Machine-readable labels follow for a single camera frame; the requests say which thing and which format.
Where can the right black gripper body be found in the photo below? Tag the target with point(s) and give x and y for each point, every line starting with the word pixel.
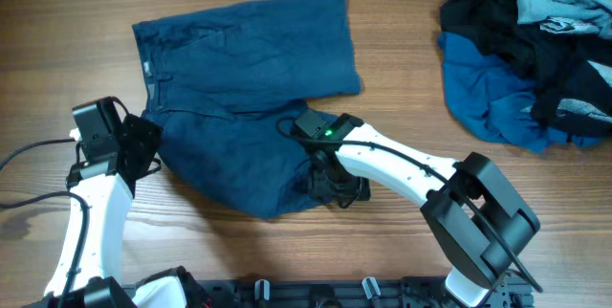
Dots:
pixel 335 184

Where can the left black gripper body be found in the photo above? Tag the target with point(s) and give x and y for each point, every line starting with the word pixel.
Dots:
pixel 142 142

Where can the dark blue shorts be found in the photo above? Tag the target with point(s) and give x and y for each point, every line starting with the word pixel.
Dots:
pixel 223 85

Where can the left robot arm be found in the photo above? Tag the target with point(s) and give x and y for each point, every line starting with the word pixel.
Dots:
pixel 117 152

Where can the bright blue garment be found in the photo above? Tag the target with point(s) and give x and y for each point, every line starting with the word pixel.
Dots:
pixel 486 96

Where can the black garment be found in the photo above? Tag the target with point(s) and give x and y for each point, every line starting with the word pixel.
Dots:
pixel 570 72

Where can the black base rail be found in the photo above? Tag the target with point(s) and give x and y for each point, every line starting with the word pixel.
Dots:
pixel 407 292

